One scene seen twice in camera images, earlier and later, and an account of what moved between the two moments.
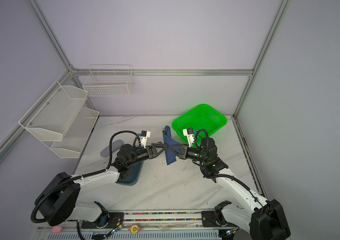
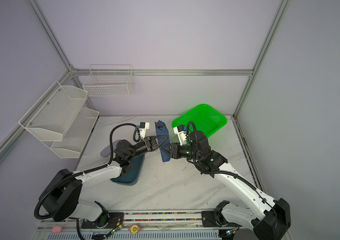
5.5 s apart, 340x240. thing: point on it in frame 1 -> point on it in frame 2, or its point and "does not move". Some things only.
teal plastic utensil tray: (131, 179) does not move
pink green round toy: (134, 229) does not move
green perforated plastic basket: (202, 117) does not move
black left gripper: (151, 151) -> (151, 143)
